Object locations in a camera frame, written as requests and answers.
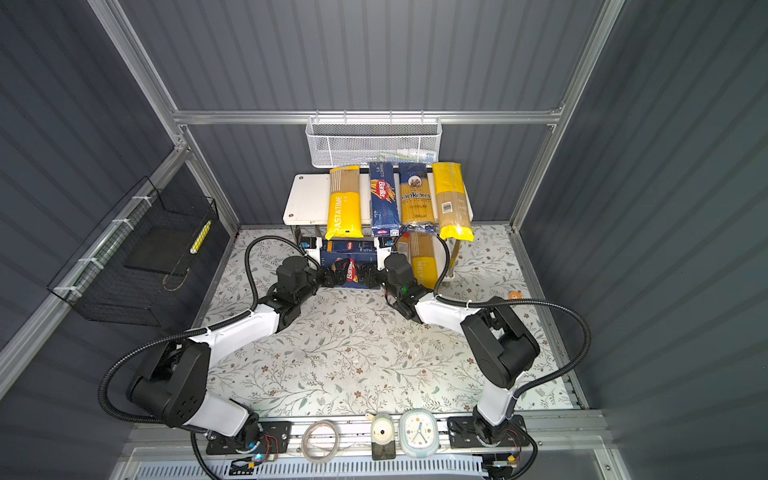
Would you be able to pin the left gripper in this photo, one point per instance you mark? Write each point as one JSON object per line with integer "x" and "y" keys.
{"x": 340, "y": 275}

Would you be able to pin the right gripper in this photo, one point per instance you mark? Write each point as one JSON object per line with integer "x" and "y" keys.
{"x": 370, "y": 270}

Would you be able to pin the blue Barilla rigatoni box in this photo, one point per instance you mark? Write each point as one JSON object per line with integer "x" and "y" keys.
{"x": 347, "y": 254}

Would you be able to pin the red-ended spaghetti bag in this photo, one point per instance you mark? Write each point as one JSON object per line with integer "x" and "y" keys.
{"x": 403, "y": 245}

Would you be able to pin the yellow Pastatime spaghetti bag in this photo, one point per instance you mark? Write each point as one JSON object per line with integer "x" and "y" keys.
{"x": 344, "y": 211}
{"x": 422, "y": 258}

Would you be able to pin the dark blue spaghetti bag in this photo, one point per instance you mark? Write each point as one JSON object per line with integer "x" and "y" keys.
{"x": 416, "y": 200}

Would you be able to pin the blue Barilla spaghetti box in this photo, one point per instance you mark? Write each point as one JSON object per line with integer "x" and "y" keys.
{"x": 383, "y": 200}

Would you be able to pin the yellow spaghetti bag with barcode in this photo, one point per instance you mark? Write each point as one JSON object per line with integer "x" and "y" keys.
{"x": 451, "y": 200}

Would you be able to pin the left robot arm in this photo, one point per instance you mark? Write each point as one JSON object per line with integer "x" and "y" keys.
{"x": 170, "y": 385}

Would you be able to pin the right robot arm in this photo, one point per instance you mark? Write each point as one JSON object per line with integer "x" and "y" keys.
{"x": 501, "y": 344}

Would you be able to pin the white two-tier shelf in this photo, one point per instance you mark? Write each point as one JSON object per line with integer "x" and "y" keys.
{"x": 308, "y": 203}

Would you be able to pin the pens in white basket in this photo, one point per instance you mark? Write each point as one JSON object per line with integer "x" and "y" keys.
{"x": 413, "y": 155}

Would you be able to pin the yellow marker pen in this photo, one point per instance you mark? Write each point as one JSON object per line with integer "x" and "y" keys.
{"x": 200, "y": 238}

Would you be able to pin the mint alarm clock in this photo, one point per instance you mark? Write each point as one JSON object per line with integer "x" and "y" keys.
{"x": 418, "y": 433}

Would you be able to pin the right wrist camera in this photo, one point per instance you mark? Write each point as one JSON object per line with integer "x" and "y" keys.
{"x": 383, "y": 249}

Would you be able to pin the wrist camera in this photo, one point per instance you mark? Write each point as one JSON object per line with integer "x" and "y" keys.
{"x": 383, "y": 249}
{"x": 311, "y": 245}

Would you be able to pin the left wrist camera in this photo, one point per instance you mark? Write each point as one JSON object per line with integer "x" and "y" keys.
{"x": 311, "y": 245}

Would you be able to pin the white wire mesh basket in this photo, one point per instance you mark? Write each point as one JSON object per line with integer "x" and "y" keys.
{"x": 347, "y": 142}

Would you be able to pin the black wire basket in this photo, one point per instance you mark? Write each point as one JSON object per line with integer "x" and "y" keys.
{"x": 141, "y": 272}

